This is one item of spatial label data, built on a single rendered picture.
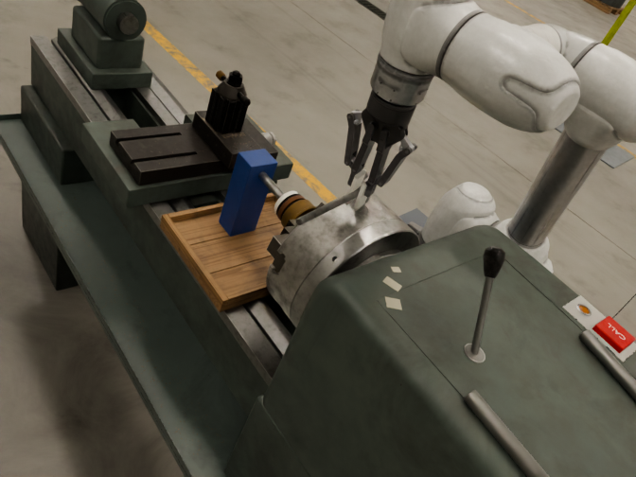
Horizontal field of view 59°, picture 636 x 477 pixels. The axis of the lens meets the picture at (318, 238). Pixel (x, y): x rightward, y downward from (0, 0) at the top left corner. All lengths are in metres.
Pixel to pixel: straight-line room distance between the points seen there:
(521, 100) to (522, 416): 0.44
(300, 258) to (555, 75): 0.55
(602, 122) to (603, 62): 0.12
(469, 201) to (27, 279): 1.71
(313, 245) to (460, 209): 0.72
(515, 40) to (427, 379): 0.47
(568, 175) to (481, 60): 0.70
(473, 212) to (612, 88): 0.58
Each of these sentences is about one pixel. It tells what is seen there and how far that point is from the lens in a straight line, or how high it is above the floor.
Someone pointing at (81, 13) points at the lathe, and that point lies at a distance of 2.04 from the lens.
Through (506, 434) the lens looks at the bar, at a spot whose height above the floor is 1.28.
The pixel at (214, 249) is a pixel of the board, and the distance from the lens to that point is 1.41.
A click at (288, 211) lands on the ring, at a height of 1.10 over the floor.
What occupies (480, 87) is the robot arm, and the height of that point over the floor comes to 1.61.
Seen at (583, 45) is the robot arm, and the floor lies 1.59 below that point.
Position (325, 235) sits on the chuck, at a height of 1.20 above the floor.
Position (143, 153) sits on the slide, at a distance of 1.52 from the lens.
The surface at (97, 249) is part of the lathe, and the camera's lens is 1.85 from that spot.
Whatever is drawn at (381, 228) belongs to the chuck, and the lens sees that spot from 1.07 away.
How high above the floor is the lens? 1.84
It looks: 38 degrees down
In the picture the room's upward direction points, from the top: 24 degrees clockwise
